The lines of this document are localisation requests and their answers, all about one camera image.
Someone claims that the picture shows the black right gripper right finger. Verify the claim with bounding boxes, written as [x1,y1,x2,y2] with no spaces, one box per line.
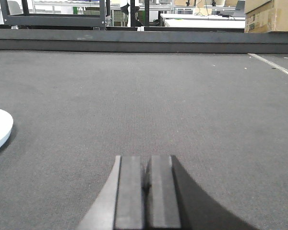
[145,156,254,230]

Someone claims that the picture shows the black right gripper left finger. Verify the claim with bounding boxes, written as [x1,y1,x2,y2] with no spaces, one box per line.
[77,155,145,230]

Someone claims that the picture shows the white ruler strip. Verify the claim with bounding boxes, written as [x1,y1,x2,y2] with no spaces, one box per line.
[248,53,288,75]

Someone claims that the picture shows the white background table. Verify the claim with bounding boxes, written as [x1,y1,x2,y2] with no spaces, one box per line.
[161,13,245,30]

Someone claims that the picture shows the brown cardboard box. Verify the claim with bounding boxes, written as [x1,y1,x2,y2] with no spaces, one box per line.
[244,0,288,33]

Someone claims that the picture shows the dark grey table edge rail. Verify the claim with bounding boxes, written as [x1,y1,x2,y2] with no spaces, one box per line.
[0,29,288,54]

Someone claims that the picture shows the black metal frame cart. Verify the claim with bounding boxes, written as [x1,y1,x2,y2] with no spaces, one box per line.
[0,0,110,30]

